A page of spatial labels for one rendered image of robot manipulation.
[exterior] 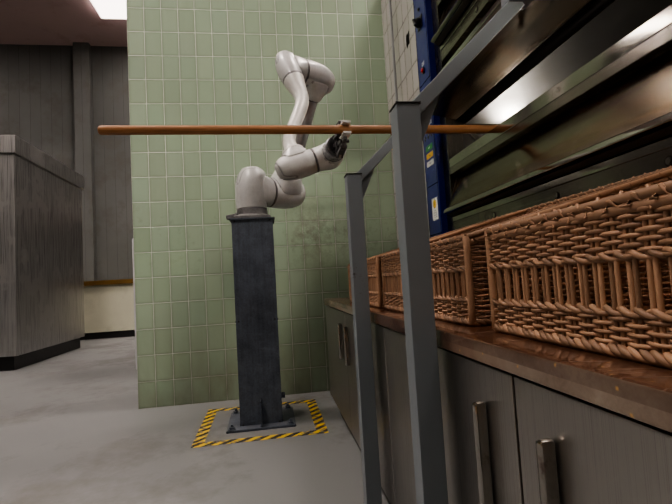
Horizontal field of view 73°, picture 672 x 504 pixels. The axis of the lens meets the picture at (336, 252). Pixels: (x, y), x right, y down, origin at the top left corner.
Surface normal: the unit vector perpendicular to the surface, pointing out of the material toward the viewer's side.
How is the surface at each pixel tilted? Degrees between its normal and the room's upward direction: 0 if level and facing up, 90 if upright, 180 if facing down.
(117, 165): 90
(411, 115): 90
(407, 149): 90
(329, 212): 90
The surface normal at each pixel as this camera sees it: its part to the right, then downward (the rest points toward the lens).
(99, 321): 0.15, -0.07
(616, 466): -0.99, 0.05
